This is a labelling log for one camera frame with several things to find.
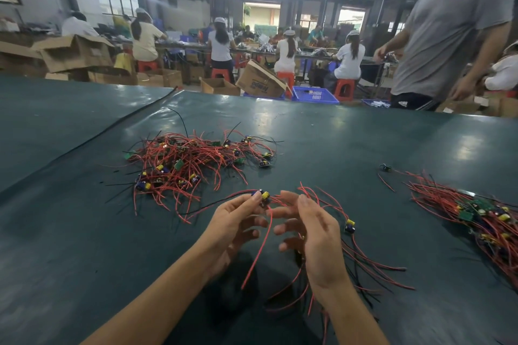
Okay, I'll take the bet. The person's left hand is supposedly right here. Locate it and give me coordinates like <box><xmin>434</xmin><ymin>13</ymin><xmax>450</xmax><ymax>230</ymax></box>
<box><xmin>203</xmin><ymin>193</ymin><xmax>270</xmax><ymax>279</ymax></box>

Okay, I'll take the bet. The person's right hand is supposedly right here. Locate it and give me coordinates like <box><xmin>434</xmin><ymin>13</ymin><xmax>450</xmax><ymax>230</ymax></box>
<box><xmin>269</xmin><ymin>190</ymin><xmax>350</xmax><ymax>291</ymax></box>

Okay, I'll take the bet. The single wired circuit module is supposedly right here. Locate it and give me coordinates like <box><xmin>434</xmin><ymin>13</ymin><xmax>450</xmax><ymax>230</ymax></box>
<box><xmin>178</xmin><ymin>189</ymin><xmax>277</xmax><ymax>291</ymax></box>

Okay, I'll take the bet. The person's right forearm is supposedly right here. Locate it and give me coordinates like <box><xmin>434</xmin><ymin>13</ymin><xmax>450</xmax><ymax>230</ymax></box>
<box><xmin>313</xmin><ymin>278</ymin><xmax>390</xmax><ymax>345</ymax></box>

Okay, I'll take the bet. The person's left forearm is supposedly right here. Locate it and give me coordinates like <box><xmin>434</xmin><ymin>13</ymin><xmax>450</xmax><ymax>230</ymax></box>
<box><xmin>81</xmin><ymin>236</ymin><xmax>221</xmax><ymax>345</ymax></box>

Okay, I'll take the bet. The small open cardboard box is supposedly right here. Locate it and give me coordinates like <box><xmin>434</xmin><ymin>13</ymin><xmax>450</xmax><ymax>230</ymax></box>
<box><xmin>200</xmin><ymin>77</ymin><xmax>242</xmax><ymax>96</ymax></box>

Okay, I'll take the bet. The tilted printed cardboard box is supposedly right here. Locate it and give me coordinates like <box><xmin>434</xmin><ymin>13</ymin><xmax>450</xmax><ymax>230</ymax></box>
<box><xmin>235</xmin><ymin>59</ymin><xmax>289</xmax><ymax>99</ymax></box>

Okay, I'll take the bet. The low brown cardboard box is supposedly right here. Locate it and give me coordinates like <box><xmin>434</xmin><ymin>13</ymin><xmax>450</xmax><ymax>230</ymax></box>
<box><xmin>137</xmin><ymin>68</ymin><xmax>184</xmax><ymax>89</ymax></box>

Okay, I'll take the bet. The long work table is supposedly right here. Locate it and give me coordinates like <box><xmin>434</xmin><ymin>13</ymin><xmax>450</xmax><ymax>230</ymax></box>
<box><xmin>155</xmin><ymin>41</ymin><xmax>383</xmax><ymax>92</ymax></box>

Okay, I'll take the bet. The open brown cardboard box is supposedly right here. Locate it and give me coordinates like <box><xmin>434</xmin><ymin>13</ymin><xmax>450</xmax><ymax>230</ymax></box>
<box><xmin>32</xmin><ymin>34</ymin><xmax>117</xmax><ymax>74</ymax></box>

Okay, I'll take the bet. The flat brown cardboard box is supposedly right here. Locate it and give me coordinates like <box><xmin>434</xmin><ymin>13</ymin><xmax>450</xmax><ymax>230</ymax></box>
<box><xmin>0</xmin><ymin>41</ymin><xmax>48</xmax><ymax>78</ymax></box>

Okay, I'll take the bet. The large pile of red-wired modules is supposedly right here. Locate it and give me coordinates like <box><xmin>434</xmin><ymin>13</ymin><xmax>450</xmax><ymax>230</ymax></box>
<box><xmin>104</xmin><ymin>108</ymin><xmax>285</xmax><ymax>225</ymax></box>

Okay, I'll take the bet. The loose bunch of red-wired modules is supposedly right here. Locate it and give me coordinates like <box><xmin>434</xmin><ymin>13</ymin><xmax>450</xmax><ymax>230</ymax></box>
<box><xmin>265</xmin><ymin>182</ymin><xmax>417</xmax><ymax>345</ymax></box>

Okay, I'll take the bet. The small stray module, red wire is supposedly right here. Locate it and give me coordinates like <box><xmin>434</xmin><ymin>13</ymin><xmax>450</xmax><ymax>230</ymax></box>
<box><xmin>377</xmin><ymin>163</ymin><xmax>397</xmax><ymax>192</ymax></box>

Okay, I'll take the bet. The flat heap of red-wired modules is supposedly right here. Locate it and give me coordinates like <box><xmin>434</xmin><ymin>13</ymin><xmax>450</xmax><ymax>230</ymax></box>
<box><xmin>405</xmin><ymin>170</ymin><xmax>518</xmax><ymax>289</ymax></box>

